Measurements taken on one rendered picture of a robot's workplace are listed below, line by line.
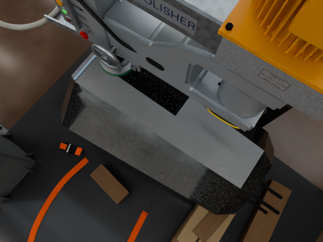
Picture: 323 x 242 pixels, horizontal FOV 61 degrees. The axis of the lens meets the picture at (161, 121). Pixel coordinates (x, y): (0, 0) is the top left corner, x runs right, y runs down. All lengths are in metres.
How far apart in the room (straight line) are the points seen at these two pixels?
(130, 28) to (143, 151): 0.74
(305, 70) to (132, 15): 0.62
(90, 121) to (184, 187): 0.65
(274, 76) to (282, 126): 1.82
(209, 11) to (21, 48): 2.32
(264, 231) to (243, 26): 1.80
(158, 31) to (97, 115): 0.75
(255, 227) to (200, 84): 1.40
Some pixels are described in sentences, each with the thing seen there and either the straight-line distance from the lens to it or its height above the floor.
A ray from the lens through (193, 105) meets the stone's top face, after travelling 1.47.
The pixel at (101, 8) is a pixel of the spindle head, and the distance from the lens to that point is 1.02.
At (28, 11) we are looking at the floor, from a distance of 3.00.
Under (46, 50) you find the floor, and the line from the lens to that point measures 2.72.
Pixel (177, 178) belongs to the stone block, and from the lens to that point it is 1.52.
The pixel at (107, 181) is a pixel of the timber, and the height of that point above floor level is 0.14.
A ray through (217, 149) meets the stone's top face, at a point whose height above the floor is 0.80.
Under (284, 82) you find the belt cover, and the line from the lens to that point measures 0.67.
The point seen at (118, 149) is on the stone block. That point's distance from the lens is 1.59.
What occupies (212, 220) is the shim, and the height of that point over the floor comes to 0.22.
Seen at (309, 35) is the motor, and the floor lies 1.84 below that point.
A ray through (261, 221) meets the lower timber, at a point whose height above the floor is 0.09.
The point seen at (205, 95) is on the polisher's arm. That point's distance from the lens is 1.05.
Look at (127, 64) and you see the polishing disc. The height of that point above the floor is 0.83.
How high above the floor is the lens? 2.19
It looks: 75 degrees down
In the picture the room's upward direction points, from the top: 2 degrees clockwise
